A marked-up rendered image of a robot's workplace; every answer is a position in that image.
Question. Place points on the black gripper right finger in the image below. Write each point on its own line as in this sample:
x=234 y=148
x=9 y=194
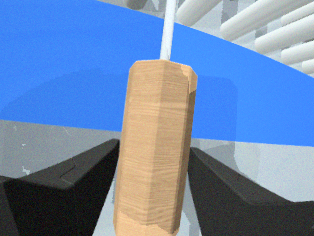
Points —
x=228 y=204

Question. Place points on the blue flat strip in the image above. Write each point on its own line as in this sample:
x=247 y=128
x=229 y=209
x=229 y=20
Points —
x=66 y=63

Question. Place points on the tool with tan handle and white shaft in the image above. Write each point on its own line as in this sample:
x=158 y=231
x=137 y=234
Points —
x=155 y=142

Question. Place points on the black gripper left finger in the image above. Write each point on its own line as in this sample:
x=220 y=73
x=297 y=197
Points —
x=61 y=200

